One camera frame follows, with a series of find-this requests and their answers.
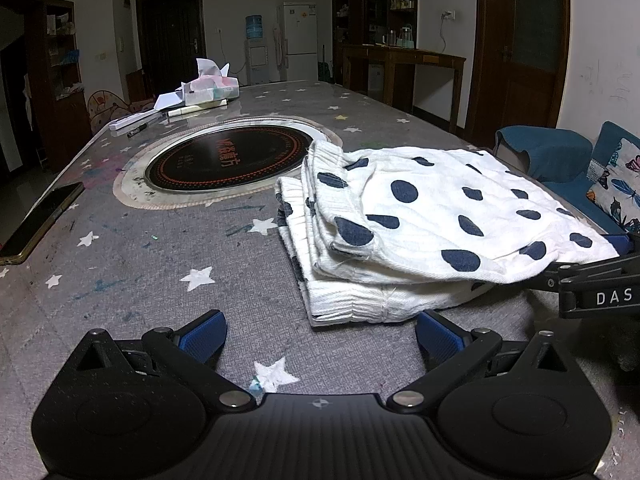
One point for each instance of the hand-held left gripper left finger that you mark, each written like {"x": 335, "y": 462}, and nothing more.
{"x": 202, "y": 336}

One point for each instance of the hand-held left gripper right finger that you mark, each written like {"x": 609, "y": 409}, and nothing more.
{"x": 440, "y": 337}

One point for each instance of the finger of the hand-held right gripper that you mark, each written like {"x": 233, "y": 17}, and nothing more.
{"x": 550, "y": 281}
{"x": 616, "y": 241}

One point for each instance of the white polka dot garment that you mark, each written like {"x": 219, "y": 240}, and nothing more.
{"x": 440, "y": 220}

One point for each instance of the butterfly print cushion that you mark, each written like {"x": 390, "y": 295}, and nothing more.
{"x": 617, "y": 185}

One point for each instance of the grey star print tablecloth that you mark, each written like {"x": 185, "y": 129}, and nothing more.
{"x": 150, "y": 240}

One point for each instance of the blue sofa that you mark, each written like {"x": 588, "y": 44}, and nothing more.
{"x": 545, "y": 152}

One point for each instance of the round black induction cooktop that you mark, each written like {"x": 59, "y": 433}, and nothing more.
{"x": 225, "y": 160}

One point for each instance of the black smartphone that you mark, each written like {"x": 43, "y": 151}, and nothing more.
{"x": 40, "y": 225}

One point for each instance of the black pen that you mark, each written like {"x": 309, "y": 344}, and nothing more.
{"x": 137, "y": 130}

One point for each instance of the brown glass panel door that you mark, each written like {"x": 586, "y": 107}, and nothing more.
{"x": 500, "y": 50}

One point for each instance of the long white remote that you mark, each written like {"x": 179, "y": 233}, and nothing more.
{"x": 135, "y": 120}

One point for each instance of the white folded paper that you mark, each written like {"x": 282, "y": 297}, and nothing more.
{"x": 167, "y": 101}

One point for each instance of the pastel tissue pack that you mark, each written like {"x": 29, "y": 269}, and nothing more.
{"x": 212, "y": 91}

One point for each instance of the pink patterned play tent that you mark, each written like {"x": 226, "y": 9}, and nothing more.
{"x": 107, "y": 107}

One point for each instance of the wooden side table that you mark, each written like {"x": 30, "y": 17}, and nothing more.
{"x": 400, "y": 57}

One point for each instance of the white water dispenser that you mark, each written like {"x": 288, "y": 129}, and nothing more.
{"x": 257, "y": 62}

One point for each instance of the glass jug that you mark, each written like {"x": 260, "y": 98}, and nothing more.
{"x": 406, "y": 37}

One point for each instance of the dark wooden door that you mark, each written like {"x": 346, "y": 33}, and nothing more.
{"x": 170, "y": 45}

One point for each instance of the white refrigerator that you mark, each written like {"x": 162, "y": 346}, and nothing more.
{"x": 299, "y": 40}

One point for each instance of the blue water bottle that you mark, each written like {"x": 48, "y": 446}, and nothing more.
{"x": 254, "y": 27}

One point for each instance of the dark wooden shelf cabinet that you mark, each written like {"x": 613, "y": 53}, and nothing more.
{"x": 50, "y": 60}

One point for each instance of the tall dark display cabinet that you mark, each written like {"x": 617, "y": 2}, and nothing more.
{"x": 360, "y": 5}

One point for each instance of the white wall socket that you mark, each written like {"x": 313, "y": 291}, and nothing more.
{"x": 448, "y": 15}

